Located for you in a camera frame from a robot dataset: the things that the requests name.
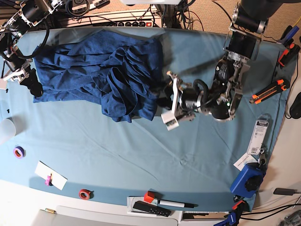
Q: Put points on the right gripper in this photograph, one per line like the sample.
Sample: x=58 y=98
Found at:
x=20 y=71

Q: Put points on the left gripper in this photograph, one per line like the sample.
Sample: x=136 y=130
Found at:
x=188 y=98

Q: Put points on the dark blue t-shirt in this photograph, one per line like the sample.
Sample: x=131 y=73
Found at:
x=120 y=73

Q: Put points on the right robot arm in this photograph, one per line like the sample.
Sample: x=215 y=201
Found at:
x=30 y=14

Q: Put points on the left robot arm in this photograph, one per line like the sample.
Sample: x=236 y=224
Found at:
x=221 y=100

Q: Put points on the white plastic cup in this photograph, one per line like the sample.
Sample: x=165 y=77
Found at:
x=7 y=130

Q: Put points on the purple tape roll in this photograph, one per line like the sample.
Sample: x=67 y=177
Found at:
x=19 y=152

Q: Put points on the light blue table cloth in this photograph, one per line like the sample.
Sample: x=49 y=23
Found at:
x=192 y=163

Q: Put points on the white power strip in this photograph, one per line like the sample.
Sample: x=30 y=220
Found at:
x=138 y=18

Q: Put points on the pink small toy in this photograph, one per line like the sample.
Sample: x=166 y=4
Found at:
x=48 y=181

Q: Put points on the white card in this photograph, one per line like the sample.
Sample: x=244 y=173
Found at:
x=58 y=181

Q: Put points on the white paper label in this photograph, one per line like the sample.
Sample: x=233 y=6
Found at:
x=243 y=160

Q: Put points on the red small block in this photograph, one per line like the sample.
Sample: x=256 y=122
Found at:
x=149 y=197

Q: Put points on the clear blister package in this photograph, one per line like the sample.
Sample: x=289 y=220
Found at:
x=258 y=134

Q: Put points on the white black marker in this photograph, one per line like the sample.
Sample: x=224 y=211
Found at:
x=177 y=204

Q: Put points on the black remote control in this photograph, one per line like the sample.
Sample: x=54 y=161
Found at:
x=152 y=209

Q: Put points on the orange black utility knife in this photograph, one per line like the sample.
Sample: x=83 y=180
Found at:
x=269 y=91

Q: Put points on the blue box with knob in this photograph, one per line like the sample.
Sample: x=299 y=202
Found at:
x=248 y=180

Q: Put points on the red tape roll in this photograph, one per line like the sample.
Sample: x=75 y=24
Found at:
x=84 y=194

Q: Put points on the orange black clamp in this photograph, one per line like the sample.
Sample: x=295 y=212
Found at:
x=288 y=54

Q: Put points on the orange clamp bottom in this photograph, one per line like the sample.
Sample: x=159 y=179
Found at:
x=242 y=205

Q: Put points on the blue clamp top right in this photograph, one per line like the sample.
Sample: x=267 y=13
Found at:
x=288 y=34

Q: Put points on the blue clamp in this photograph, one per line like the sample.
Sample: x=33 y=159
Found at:
x=288 y=34
x=231 y=220

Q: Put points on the blue clamp bottom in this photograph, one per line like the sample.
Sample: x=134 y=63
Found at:
x=231 y=220

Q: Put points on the black small device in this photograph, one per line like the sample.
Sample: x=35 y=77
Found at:
x=284 y=191

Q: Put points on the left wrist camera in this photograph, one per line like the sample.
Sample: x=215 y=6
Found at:
x=170 y=120

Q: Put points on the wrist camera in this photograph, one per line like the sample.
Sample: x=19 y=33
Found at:
x=3 y=84
x=170 y=120

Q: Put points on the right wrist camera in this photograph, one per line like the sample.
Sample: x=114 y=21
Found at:
x=3 y=84

